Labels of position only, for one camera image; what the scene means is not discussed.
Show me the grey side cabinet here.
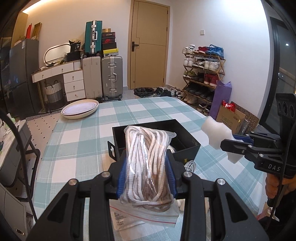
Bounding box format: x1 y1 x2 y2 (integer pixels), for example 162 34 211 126
1 120 41 240

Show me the white drawer desk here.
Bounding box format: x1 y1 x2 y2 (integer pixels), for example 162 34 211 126
31 60 86 112

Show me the black cable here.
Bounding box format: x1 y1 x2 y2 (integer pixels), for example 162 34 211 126
0 107 38 222

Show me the black basket on floor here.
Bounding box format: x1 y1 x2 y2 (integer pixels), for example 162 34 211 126
134 87 154 98

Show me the striped cord bundle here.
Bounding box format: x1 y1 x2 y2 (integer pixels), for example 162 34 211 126
120 124 177 212

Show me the beige suitcase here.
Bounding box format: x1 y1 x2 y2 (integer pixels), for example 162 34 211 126
82 56 103 99

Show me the white printed medicine sachet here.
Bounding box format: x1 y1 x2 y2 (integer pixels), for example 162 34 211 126
109 200 180 231

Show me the black cardboard box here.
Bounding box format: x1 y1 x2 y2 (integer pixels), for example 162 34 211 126
107 120 201 164

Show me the silver suitcase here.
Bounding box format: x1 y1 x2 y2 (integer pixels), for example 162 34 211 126
101 56 123 101

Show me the checked teal white tablecloth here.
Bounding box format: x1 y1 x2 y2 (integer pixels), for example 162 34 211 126
34 97 263 240

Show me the teal suitcase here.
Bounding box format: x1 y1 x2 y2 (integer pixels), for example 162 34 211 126
84 20 103 55

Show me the wooden shoe rack with shoes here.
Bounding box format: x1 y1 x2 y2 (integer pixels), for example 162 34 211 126
182 44 225 116

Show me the person's hand holding gripper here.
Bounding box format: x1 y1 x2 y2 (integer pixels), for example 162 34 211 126
265 173 296 199

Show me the brown cardboard box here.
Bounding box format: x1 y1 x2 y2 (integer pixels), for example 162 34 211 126
216 101 259 135

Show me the stack of shoe boxes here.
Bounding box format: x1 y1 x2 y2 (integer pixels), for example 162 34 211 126
101 28 119 57

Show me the wooden door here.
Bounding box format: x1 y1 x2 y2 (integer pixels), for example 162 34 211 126
128 1 170 89

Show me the purple bag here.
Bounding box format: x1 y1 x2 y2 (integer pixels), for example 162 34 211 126
209 80 232 120

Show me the white cable bundle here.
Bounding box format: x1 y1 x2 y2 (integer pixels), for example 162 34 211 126
184 159 197 173

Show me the cream oval tray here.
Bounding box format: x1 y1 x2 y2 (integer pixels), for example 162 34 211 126
61 99 99 120

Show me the striped laundry basket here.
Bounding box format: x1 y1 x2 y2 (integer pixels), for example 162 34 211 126
44 80 64 111

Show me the dark refrigerator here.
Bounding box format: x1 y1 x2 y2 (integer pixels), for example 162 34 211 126
10 39 42 119

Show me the oval white mirror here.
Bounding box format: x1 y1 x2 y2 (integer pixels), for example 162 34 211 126
43 43 71 65

